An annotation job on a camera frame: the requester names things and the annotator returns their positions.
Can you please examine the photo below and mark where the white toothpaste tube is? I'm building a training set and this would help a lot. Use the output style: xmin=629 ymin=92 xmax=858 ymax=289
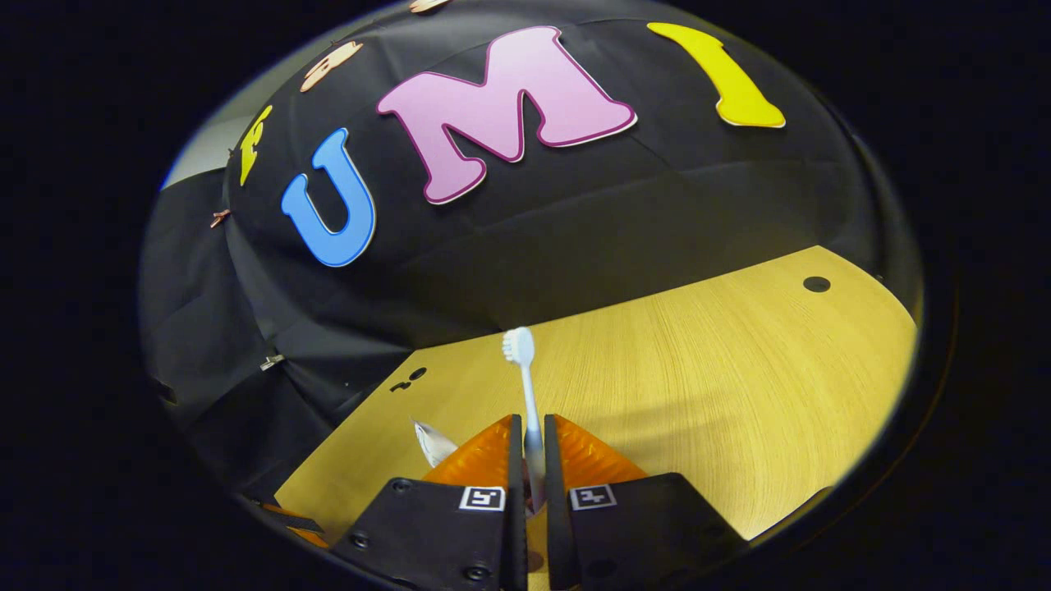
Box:
xmin=413 ymin=419 xmax=459 ymax=469

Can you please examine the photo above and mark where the light blue toothbrush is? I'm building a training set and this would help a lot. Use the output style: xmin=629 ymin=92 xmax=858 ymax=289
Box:
xmin=503 ymin=327 xmax=547 ymax=514

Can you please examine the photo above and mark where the wooden desktop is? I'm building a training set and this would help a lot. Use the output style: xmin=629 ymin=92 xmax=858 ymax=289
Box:
xmin=275 ymin=245 xmax=919 ymax=544

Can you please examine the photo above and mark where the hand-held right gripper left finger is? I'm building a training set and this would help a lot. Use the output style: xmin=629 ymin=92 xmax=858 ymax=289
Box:
xmin=333 ymin=413 xmax=528 ymax=590

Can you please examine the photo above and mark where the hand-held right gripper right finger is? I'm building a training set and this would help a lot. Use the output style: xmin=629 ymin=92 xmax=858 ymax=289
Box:
xmin=542 ymin=413 xmax=748 ymax=590

